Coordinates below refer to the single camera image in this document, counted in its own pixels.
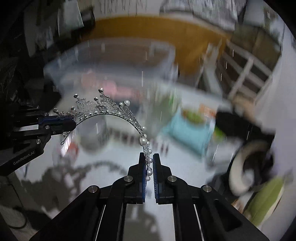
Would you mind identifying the white drawer cabinet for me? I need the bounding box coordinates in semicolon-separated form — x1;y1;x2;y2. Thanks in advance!
194;41;273;102

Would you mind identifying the pink bunny ear mirror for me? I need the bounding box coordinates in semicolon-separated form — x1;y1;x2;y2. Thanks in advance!
81;72;133;100

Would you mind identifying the silver foil sheet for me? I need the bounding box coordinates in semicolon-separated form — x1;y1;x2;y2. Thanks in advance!
159;0;246;31

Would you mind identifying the green avocado plush toy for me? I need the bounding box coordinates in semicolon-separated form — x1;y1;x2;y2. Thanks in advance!
243;177;285;228

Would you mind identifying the clear glass bottle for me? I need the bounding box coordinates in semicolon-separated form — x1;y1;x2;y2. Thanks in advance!
147;87;181;138

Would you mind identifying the orange paper card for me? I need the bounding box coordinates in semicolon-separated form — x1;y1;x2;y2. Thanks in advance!
199;104;216;118

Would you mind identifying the clear plastic storage bin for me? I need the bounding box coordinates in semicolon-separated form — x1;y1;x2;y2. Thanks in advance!
44;38;178;104

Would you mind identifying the round green clover coaster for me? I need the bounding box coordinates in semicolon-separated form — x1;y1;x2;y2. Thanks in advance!
181;109;206;125

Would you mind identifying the glass jar metal lid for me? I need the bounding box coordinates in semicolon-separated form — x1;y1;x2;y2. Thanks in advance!
75;115;108;152

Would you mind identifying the pearl crystal tiara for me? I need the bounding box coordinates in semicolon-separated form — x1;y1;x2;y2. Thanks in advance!
53;88;153;181

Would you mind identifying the glass fish tank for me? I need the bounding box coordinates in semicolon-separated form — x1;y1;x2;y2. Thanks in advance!
231;24;281;70

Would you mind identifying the teal wet wipes pack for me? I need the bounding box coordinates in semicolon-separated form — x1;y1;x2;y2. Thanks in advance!
162;110;215;156

